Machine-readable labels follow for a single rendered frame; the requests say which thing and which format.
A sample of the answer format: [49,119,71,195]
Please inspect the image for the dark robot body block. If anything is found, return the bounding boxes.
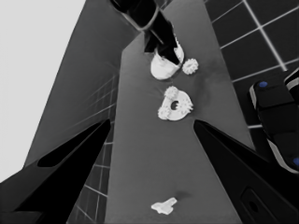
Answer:
[248,66,299,175]

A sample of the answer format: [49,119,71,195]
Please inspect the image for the white round carrier with pins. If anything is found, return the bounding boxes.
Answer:
[157,90,194,122]

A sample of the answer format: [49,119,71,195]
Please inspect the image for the large thick white disc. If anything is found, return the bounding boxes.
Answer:
[150,46,186,80]

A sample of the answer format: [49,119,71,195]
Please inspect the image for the small white T-shaped piece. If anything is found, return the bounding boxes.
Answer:
[150,197,178,216]

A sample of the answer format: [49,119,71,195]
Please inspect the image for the small white toothed gear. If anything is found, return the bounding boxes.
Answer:
[179,92,194,114]
[164,86,180,100]
[181,58,200,76]
[157,106,170,121]

